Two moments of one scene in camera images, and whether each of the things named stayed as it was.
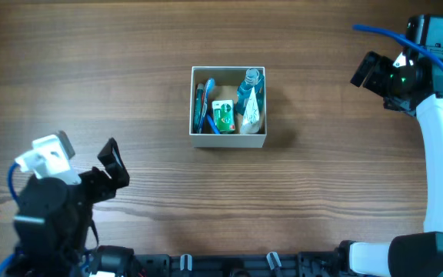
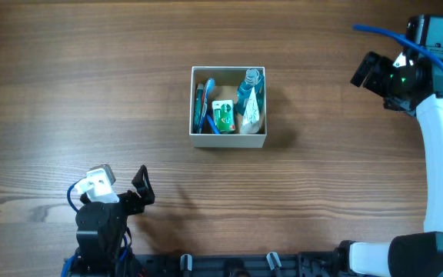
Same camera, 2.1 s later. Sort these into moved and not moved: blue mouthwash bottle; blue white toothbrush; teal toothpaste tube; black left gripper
Moved: black left gripper
Not moved: blue mouthwash bottle; teal toothpaste tube; blue white toothbrush
